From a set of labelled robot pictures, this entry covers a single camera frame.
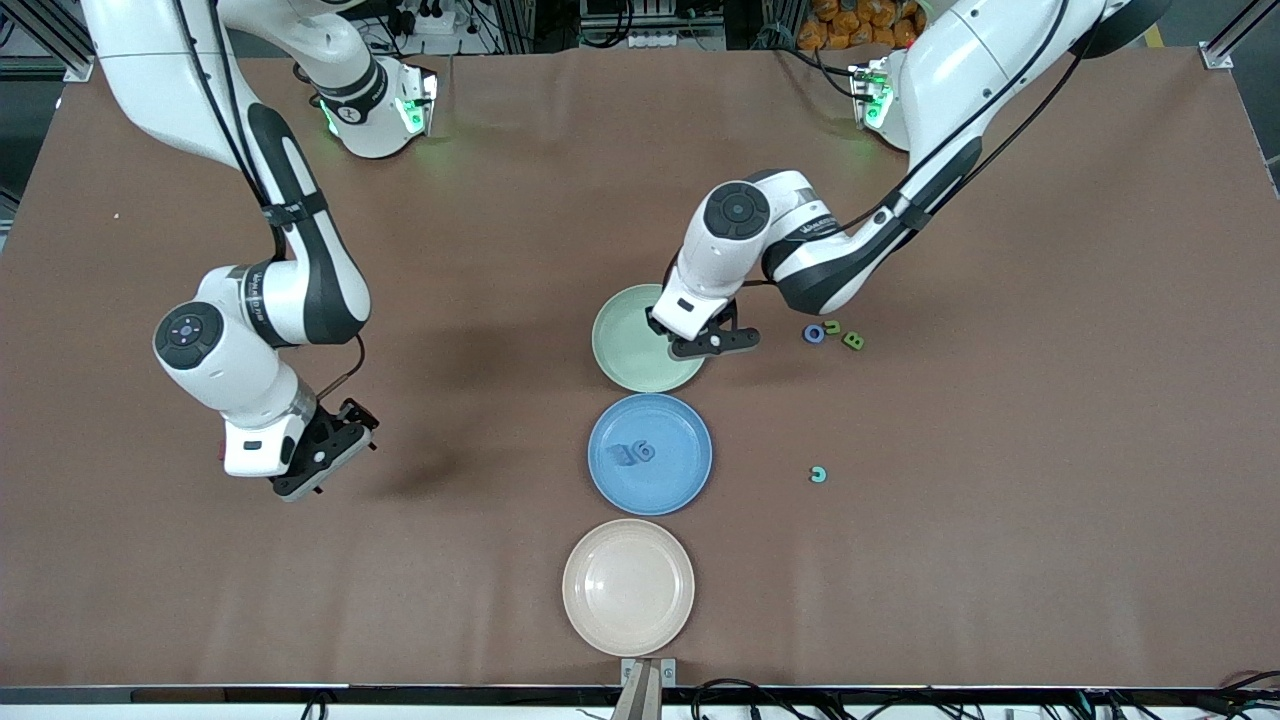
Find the pale green plate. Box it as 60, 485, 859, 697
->
591, 284, 711, 394

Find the blue plate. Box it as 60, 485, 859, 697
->
587, 393, 714, 517

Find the brown table cover sheet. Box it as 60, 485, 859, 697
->
0, 48, 1280, 691

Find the beige plate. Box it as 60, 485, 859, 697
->
562, 518, 696, 658

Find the black equipment behind table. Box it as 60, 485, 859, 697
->
578, 0, 729, 51

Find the pile of orange objects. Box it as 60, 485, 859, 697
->
797, 0, 916, 51

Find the white power strip with plugs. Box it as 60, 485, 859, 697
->
385, 0, 456, 36

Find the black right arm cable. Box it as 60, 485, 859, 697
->
170, 0, 367, 401

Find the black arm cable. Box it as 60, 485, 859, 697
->
170, 0, 367, 401
665, 0, 1111, 291

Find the tan camera post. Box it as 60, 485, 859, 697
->
610, 664, 663, 720

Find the aluminium frame extrusion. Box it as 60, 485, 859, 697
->
0, 0, 97, 83
1203, 0, 1280, 73

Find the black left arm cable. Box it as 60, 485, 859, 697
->
665, 0, 1111, 291

